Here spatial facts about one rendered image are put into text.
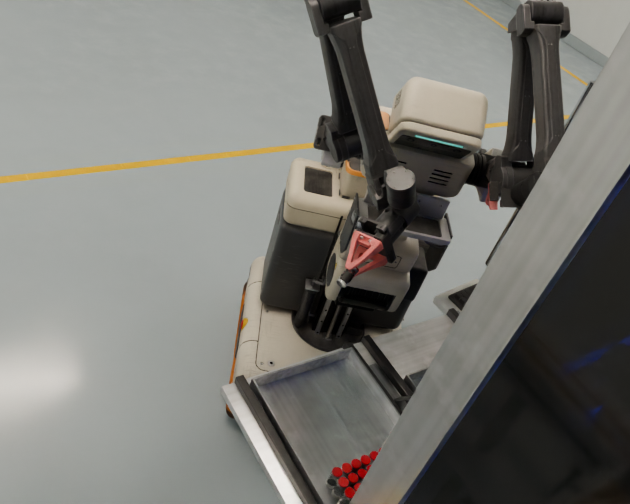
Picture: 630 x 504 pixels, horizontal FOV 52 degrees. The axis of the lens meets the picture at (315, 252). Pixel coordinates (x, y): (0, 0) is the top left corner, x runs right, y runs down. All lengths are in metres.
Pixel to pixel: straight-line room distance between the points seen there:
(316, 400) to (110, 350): 1.29
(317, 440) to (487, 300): 0.74
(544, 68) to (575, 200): 0.96
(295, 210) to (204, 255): 0.97
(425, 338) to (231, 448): 0.96
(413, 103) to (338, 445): 0.79
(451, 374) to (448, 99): 0.95
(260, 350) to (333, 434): 0.93
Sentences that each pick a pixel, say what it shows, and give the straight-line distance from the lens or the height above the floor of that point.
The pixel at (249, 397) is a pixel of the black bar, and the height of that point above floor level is 0.90.
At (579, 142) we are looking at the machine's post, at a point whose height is 1.77.
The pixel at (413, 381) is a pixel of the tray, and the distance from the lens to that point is 1.55.
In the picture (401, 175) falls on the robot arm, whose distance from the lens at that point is 1.27.
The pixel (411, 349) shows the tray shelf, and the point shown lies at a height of 0.88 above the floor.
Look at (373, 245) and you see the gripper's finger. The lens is 1.25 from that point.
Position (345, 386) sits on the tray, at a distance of 1.47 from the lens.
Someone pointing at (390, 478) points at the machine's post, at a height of 1.24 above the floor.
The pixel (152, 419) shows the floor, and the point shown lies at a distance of 2.40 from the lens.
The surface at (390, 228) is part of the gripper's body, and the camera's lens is 1.28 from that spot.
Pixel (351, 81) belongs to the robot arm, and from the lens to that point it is 1.29.
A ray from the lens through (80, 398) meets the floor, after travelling 2.44.
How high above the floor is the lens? 1.99
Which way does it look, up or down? 39 degrees down
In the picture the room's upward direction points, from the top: 19 degrees clockwise
